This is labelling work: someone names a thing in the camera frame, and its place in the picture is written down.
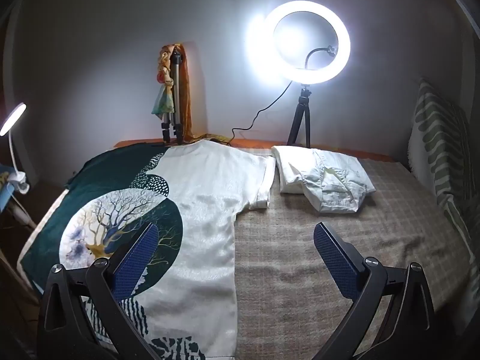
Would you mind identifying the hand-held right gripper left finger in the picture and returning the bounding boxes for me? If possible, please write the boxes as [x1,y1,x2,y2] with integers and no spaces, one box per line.
[37,222,166,360]

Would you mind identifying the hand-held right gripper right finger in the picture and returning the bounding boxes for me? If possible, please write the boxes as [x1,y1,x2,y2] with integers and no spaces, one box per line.
[313,222,437,360]

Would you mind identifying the green white printed shirt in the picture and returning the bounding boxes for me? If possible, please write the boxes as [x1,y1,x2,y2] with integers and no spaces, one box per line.
[19,139,277,360]

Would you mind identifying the beige checked blanket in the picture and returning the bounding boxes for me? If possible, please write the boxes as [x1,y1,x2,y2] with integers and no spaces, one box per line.
[22,146,471,360]

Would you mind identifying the white folded shorts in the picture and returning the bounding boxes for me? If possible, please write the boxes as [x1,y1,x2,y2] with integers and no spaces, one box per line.
[271,145,377,214]

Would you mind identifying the orange bed sheet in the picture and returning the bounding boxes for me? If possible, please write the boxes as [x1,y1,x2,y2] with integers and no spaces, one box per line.
[114,138,394,162]

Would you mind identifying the green striped pillow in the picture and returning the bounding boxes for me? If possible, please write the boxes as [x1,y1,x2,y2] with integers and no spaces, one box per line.
[408,79,480,256]

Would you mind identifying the colourful patterned scarf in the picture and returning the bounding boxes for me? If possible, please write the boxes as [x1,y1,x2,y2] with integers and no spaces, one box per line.
[151,44,181,115]

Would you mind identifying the orange cloth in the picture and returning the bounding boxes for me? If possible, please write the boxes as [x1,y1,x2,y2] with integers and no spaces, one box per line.
[176,43,233,145]

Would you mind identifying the white clip desk lamp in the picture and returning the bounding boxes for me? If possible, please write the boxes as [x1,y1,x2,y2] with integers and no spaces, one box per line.
[0,102,31,196]

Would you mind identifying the black gooseneck phone holder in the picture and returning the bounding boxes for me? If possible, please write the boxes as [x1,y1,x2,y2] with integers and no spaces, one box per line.
[304,45,336,70]

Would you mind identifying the black ring light tripod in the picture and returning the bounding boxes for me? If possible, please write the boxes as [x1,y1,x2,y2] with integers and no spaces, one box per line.
[287,84,313,147]

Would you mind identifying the black power cable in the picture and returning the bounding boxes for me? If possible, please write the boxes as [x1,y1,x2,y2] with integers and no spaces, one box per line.
[202,82,292,147]

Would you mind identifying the white ring light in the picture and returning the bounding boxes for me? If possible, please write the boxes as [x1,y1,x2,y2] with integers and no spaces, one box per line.
[245,1,352,86]

